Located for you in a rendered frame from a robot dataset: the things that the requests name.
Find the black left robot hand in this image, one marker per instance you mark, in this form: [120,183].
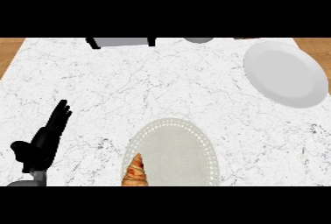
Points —
[41,142]

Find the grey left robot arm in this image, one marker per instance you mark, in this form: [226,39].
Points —
[31,180]

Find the beige oval placemat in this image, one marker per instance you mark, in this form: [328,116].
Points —
[176,154]

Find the white round plate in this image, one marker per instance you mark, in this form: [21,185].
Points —
[284,74]

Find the grey appliance with black legs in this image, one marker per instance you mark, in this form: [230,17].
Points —
[121,42]

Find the grey round object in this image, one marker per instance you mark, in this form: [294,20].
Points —
[198,40]

